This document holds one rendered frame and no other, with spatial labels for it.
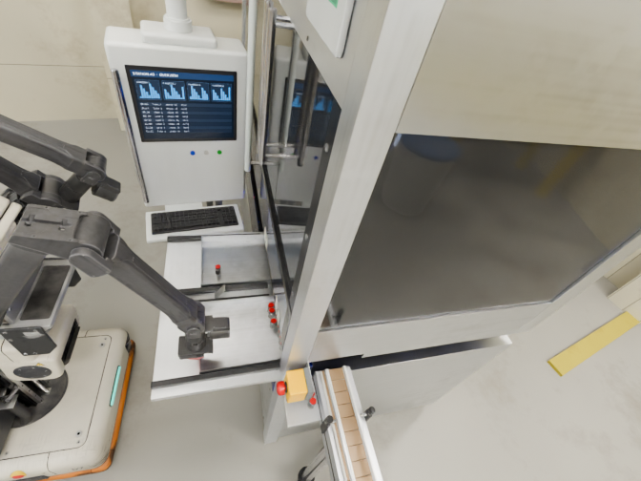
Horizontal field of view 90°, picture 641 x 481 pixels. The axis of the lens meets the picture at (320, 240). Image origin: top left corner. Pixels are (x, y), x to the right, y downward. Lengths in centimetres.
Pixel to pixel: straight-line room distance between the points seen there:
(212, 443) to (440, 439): 129
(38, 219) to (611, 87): 94
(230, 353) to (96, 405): 84
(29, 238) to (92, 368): 135
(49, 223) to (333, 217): 49
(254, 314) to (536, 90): 108
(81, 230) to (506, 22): 71
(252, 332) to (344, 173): 87
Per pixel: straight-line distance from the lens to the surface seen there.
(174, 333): 128
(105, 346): 203
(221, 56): 149
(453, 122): 53
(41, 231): 71
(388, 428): 221
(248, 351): 123
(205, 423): 207
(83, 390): 196
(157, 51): 147
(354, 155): 49
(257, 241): 153
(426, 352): 141
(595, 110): 70
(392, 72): 45
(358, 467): 113
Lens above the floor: 200
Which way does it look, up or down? 45 degrees down
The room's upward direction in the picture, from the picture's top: 16 degrees clockwise
